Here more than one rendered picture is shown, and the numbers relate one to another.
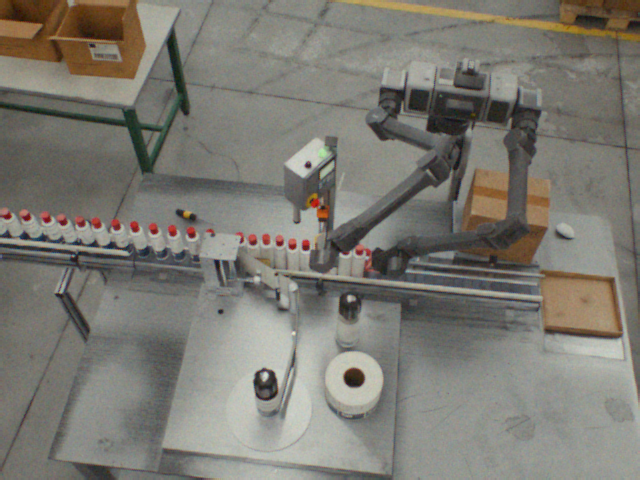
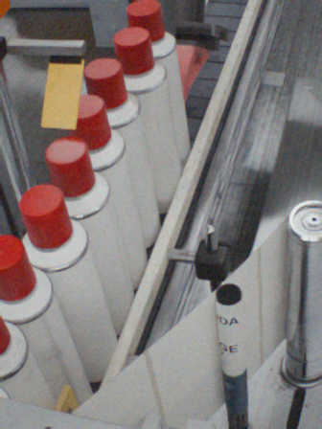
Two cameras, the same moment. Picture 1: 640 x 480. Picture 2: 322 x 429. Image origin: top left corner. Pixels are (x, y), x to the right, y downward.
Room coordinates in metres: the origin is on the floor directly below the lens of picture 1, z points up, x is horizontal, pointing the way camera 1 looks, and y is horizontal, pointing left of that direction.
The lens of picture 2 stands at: (1.27, 0.47, 1.46)
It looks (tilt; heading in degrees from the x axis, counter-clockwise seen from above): 45 degrees down; 288
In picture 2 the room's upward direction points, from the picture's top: 10 degrees counter-clockwise
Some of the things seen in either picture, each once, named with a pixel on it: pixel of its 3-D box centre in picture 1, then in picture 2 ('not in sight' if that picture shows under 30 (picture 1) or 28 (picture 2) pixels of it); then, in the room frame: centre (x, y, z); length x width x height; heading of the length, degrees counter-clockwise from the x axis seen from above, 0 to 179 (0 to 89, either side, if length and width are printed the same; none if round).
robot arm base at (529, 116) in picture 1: (525, 125); not in sight; (1.75, -0.74, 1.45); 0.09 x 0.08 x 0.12; 80
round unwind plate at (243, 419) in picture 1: (269, 408); not in sight; (0.88, 0.17, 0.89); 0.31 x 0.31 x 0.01
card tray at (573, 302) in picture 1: (580, 302); not in sight; (1.36, -1.05, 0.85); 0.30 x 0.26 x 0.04; 84
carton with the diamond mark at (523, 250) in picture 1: (503, 216); not in sight; (1.69, -0.76, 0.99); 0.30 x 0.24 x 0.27; 79
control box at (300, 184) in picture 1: (310, 175); not in sight; (1.56, 0.04, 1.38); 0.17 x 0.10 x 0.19; 140
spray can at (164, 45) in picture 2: (358, 261); (156, 89); (1.45, -0.15, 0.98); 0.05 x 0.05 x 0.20
